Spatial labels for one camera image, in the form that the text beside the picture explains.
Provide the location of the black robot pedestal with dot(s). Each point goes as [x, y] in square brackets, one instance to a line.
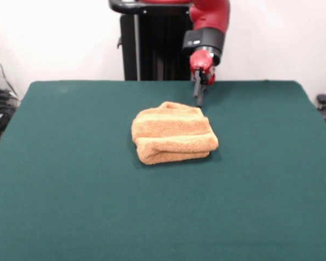
[152, 40]

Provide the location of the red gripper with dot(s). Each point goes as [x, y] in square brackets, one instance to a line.
[203, 59]

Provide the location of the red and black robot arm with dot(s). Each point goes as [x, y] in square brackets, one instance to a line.
[210, 24]

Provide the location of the orange terry towel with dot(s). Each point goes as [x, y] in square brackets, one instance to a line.
[171, 130]

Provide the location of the dark green table cloth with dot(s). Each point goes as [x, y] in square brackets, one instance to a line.
[70, 195]

